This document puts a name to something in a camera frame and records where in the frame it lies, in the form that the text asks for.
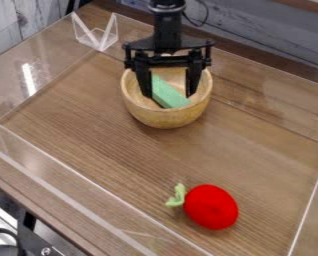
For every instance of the green rectangular block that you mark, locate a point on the green rectangular block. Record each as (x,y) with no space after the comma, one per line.
(167,95)

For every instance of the light wooden bowl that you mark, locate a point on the light wooden bowl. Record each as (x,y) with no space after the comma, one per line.
(153,115)

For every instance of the clear acrylic corner bracket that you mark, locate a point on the clear acrylic corner bracket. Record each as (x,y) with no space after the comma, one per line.
(97,38)

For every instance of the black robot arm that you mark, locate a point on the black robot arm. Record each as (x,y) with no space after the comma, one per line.
(171,7)

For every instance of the red plush tomato toy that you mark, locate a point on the red plush tomato toy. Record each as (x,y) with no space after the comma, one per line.
(208,204)

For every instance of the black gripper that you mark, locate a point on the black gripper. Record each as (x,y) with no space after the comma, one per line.
(168,48)

